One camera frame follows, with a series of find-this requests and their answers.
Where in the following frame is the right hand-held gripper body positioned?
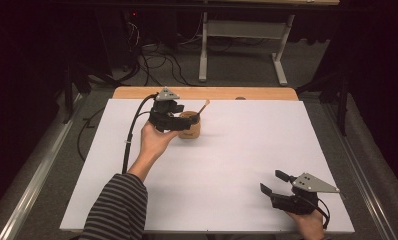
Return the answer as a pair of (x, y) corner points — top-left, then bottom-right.
(269, 172), (341, 215)

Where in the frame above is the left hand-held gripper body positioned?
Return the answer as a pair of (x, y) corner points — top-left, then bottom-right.
(148, 87), (192, 133)

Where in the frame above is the round wooden cup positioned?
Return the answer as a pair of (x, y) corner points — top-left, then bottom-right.
(178, 110), (202, 140)

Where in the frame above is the black stick with wooden tip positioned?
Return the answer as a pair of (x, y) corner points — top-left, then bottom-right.
(195, 99), (211, 118)

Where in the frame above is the person's left hand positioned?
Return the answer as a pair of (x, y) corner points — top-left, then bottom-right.
(138, 120), (181, 169)

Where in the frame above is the person's right hand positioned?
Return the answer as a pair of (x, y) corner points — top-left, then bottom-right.
(284, 209), (327, 240)

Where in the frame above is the wooden table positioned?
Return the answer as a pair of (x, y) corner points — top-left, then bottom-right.
(112, 86), (299, 101)

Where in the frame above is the white board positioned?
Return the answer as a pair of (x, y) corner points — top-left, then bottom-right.
(59, 98), (355, 234)

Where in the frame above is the dark metal stand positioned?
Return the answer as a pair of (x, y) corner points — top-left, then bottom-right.
(61, 62), (121, 125)
(295, 66), (352, 137)

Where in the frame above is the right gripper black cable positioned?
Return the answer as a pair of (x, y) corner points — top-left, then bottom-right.
(315, 197), (332, 231)

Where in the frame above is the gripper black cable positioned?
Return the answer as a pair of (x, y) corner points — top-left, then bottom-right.
(315, 197), (332, 231)
(121, 93), (159, 175)

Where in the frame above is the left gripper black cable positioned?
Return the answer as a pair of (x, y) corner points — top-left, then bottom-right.
(121, 93), (159, 175)

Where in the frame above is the bundle of floor cables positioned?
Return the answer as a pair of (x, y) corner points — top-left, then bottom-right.
(120, 13), (196, 88)

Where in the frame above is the metal floor rail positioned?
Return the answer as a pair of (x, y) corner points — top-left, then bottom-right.
(320, 99), (398, 240)
(0, 93), (85, 240)

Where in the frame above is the black floor cable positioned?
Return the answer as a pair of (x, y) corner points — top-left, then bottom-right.
(76, 106), (107, 163)

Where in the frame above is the white metal desk frame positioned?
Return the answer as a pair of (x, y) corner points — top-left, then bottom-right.
(198, 11), (296, 87)

